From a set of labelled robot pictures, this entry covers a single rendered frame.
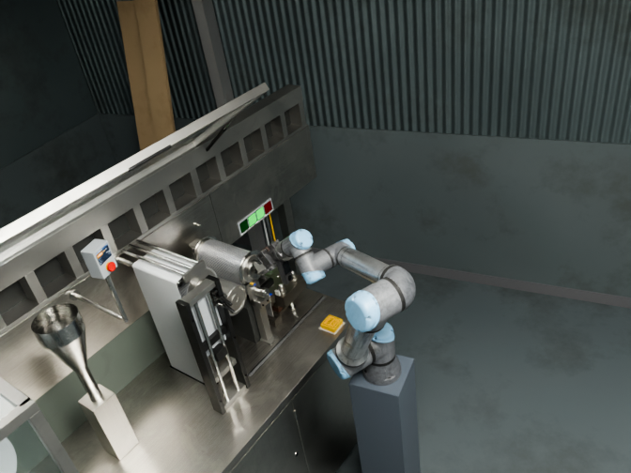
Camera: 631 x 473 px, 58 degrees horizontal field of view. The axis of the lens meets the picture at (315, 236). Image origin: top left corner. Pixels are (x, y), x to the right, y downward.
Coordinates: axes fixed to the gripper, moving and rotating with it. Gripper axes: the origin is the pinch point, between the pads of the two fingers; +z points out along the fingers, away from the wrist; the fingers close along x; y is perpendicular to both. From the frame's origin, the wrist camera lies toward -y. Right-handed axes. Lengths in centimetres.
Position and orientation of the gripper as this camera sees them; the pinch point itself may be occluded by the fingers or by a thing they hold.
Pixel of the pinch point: (262, 272)
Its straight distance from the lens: 228.0
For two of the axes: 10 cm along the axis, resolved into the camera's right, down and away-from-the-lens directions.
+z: -5.4, 3.5, 7.7
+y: -6.2, -7.8, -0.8
